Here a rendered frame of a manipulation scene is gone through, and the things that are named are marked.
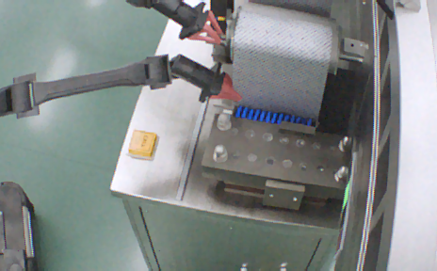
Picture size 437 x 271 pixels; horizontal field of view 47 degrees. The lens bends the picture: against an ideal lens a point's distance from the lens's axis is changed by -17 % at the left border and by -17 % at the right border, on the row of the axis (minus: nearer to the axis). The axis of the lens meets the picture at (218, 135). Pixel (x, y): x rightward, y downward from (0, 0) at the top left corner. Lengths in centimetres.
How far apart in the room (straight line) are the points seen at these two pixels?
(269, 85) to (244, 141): 16
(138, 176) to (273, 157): 38
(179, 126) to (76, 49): 160
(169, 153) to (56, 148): 126
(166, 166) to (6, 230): 104
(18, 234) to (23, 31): 152
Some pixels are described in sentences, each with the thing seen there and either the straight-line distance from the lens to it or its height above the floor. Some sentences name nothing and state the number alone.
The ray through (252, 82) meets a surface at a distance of 151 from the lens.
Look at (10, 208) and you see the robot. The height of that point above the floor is 24.
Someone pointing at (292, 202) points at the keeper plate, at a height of 95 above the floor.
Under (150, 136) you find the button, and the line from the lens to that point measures 168.
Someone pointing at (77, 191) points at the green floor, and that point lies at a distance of 269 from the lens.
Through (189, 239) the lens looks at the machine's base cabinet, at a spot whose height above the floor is 65.
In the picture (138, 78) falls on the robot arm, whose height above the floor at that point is 120.
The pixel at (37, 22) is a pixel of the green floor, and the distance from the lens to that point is 350.
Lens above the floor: 233
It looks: 57 degrees down
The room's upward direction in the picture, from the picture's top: straight up
